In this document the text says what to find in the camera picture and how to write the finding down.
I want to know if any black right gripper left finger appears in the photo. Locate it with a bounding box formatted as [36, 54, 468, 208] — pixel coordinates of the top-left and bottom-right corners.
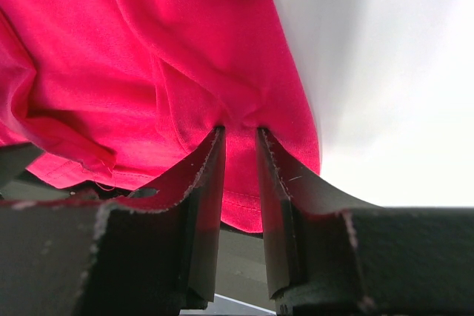
[1, 127, 226, 315]

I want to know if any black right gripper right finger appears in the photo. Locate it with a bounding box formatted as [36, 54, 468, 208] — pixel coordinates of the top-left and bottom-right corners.
[256, 129, 473, 315]

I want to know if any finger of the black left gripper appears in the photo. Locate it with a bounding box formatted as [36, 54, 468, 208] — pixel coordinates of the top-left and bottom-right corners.
[0, 143, 44, 186]

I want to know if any pink t shirt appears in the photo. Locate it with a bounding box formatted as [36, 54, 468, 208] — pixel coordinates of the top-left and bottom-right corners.
[1, 0, 321, 233]

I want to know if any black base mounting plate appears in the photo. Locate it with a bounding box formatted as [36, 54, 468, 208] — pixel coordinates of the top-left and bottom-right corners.
[1, 171, 275, 311]

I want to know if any aluminium front rail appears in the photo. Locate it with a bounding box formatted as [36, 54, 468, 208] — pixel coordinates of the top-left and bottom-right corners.
[180, 294, 276, 316]

